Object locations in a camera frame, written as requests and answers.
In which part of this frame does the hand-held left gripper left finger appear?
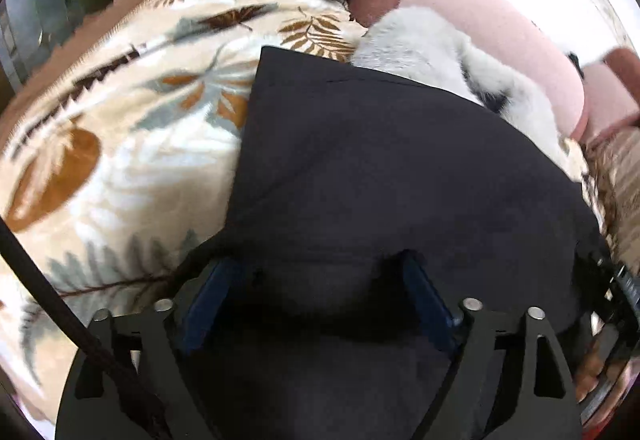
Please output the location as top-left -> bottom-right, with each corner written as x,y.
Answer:
75,256 -> 248,403

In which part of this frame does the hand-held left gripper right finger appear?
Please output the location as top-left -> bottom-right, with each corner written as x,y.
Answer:
399,250 -> 581,403

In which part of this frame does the black garment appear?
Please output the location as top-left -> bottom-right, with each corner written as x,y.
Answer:
170,46 -> 608,440

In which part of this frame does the brown striped cloth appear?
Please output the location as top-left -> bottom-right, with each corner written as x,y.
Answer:
562,127 -> 640,266

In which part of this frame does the leaf print blanket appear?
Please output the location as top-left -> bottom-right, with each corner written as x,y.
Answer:
0,0 -> 371,427

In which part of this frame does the pink bolster pillow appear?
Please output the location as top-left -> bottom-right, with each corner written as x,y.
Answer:
582,47 -> 640,144
349,0 -> 587,141

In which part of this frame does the white fluffy plush cloth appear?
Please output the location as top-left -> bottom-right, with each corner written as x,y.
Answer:
352,6 -> 577,173

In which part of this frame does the black cable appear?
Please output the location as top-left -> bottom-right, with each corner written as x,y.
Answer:
0,219 -> 168,438

